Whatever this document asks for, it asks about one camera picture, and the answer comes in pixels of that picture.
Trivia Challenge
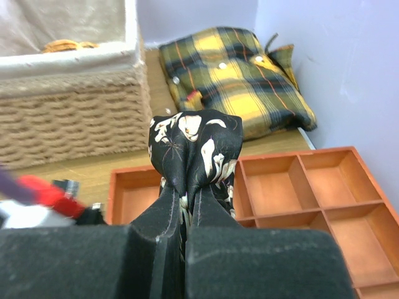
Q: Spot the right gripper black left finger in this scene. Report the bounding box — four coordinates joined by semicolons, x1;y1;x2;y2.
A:
1;186;182;298

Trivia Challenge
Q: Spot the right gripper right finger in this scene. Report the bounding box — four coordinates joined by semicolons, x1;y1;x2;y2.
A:
185;187;354;299

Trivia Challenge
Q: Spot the black floral tie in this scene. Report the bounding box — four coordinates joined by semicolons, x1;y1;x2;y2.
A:
148;108;244;225

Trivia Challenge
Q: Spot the orange compartment tray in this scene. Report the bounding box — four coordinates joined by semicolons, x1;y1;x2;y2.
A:
105;146;399;299

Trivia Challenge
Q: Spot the wicker basket with liner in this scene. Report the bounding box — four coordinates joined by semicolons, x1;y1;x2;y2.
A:
1;1;151;169

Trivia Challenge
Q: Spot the yellow plaid shirt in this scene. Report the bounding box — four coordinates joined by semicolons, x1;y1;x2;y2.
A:
159;27;317;140

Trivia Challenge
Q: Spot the orange patterned tie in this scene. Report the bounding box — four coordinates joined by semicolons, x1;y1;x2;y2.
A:
42;39;99;53

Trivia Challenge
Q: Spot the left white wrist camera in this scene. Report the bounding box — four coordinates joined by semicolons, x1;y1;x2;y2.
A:
1;170;105;229

